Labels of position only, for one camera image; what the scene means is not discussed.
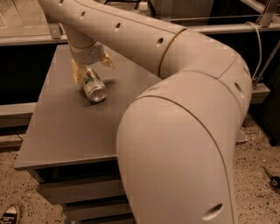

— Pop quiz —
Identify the clear plastic water bottle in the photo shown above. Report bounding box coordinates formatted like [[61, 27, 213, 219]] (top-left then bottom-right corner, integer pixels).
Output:
[[138, 2, 149, 16]]

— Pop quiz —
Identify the black and white sneaker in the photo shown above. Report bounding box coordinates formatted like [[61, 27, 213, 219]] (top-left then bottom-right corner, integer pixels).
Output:
[[0, 205, 21, 224]]

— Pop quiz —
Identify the white cable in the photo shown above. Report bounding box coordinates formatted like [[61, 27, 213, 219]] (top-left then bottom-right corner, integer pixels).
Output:
[[245, 21, 263, 83]]

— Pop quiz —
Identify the metal railing frame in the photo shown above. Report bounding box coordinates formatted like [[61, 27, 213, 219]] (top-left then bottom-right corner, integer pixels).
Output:
[[0, 0, 280, 46]]

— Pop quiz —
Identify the grey drawer cabinet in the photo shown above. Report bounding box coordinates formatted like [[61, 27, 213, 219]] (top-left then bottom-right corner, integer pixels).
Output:
[[13, 43, 249, 224]]

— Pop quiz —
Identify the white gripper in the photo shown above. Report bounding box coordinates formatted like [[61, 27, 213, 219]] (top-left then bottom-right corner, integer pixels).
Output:
[[70, 41, 116, 86]]

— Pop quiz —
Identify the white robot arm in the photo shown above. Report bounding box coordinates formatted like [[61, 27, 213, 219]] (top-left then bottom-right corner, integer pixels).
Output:
[[38, 0, 252, 224]]

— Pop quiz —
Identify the silver 7up soda can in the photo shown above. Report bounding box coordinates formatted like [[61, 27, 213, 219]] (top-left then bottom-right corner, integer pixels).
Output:
[[82, 69, 107, 102]]

